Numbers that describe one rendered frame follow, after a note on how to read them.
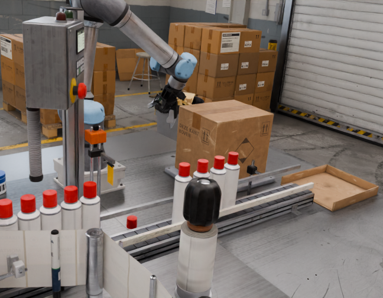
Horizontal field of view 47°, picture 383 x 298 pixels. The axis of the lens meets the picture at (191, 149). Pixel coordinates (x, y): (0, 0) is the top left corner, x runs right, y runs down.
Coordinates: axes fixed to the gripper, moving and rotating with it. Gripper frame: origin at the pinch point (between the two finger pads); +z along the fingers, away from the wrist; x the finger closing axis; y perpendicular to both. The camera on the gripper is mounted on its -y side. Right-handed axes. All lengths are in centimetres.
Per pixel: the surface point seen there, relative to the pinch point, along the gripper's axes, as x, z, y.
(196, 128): 26.0, -23.3, 21.4
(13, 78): -245, 188, -133
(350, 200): 86, -29, -4
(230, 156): 49, -37, 42
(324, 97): -1, 81, -390
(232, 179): 53, -32, 42
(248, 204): 62, -25, 37
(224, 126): 35, -32, 22
